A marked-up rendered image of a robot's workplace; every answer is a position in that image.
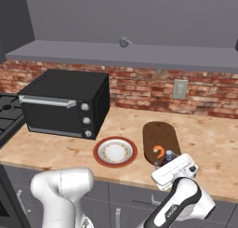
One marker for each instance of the black hob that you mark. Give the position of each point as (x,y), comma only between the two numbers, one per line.
(7,117)

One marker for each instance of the white plate with red rim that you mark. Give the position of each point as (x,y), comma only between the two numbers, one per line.
(115,151)

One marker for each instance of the grey round cabinet knob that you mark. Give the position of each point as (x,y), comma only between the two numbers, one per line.
(125,42)

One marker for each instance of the grey base cabinet door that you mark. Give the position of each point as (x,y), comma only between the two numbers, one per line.
(97,203)
(130,216)
(21,179)

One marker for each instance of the grey wall outlet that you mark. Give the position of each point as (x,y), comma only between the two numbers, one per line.
(180,89)

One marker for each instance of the black toaster oven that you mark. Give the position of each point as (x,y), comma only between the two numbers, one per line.
(62,89)

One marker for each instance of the grey wall cabinet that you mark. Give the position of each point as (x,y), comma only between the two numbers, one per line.
(124,14)

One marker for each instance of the dark grey range hood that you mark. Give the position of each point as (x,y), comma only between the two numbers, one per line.
(14,24)

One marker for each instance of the dark brown cutting board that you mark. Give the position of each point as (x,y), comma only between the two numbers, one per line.
(159,135)

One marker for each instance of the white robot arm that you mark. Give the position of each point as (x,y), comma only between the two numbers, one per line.
(59,191)

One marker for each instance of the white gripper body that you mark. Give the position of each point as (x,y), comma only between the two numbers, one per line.
(172,171)

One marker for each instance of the orange shrimp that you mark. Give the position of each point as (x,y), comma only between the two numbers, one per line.
(160,150)

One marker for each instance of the grey drawer front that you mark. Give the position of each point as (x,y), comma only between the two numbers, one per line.
(130,194)

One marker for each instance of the silver toaster oven knob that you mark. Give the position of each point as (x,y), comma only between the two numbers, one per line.
(86,120)
(84,106)
(88,133)

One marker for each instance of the grey-blue condiment bottle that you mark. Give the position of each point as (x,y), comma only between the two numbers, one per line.
(169,155)

